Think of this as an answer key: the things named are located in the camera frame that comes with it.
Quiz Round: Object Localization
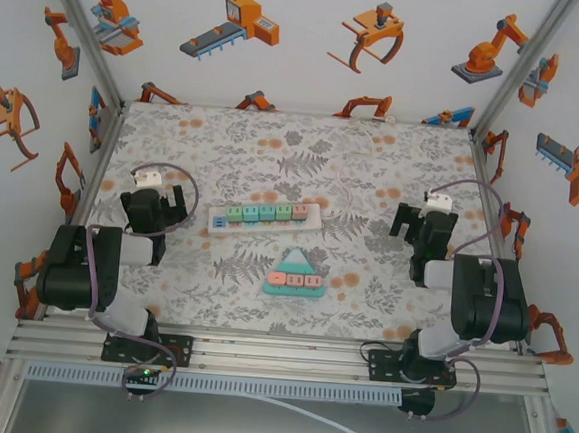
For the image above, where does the teal triangular socket block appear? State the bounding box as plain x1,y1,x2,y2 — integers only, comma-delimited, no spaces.
260,245,330,302

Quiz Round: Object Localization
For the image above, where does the white tray with coloured blocks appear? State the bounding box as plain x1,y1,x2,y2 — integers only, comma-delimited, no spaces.
206,194,324,246

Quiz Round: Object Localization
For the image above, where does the floral printed tablecloth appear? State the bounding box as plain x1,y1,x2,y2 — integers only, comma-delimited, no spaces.
43,93,539,354

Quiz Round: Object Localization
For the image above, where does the small controller circuit board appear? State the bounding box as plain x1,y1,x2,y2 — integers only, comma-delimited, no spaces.
122,362,169,386

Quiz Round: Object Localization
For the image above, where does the white loose tube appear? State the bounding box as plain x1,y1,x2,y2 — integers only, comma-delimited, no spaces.
245,393,405,433

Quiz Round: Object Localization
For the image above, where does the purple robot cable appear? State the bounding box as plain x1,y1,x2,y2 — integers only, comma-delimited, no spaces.
73,156,205,406
397,175,515,428

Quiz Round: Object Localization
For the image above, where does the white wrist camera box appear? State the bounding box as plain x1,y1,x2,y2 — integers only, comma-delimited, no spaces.
422,186,455,214
129,167,166,192

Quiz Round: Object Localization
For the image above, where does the aluminium front rail frame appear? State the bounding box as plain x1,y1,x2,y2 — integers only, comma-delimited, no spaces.
5,311,555,401

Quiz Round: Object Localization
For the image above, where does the aluminium frame post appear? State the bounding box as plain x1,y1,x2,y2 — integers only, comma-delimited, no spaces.
27,0,136,110
467,0,579,145

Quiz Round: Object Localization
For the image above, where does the white slotted cable duct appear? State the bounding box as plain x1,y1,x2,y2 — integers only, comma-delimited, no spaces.
22,360,403,410

